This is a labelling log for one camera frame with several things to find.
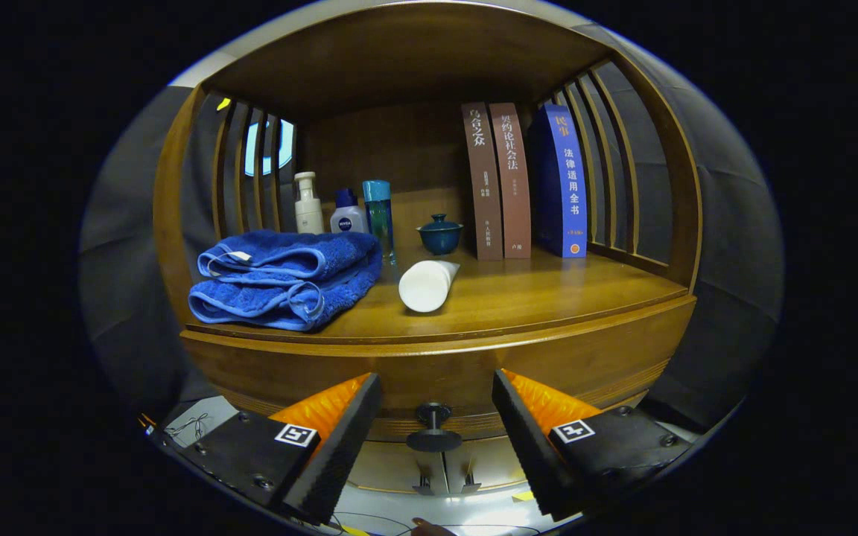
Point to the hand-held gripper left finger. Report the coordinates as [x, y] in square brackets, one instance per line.
[339, 454]

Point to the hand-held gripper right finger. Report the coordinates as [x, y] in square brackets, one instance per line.
[529, 447]

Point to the black drawer knob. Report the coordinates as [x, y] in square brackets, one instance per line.
[433, 414]

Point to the wooden drawer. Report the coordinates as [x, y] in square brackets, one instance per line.
[429, 372]

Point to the white green cleanser tube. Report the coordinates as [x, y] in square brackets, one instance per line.
[425, 286]

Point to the wooden cabinet door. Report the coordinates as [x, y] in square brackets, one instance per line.
[488, 458]
[392, 465]

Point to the wooden countertop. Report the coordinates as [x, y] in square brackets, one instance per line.
[533, 298]

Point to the wooden cabinet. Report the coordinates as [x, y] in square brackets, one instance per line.
[399, 59]

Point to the folded blue towel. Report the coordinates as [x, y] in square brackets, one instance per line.
[280, 283]

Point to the blue lidded tea bowl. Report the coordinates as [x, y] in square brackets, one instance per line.
[440, 237]

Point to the white bottle blue cap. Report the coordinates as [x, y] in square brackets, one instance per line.
[347, 221]

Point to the clear teal bottle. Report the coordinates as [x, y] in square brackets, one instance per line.
[380, 216]

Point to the white pump bottle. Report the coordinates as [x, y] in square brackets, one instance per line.
[308, 214]

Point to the blue book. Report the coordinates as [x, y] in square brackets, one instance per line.
[567, 186]

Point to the dark brown book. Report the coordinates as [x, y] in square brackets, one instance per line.
[482, 186]

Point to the light brown book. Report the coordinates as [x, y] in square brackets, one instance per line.
[515, 179]

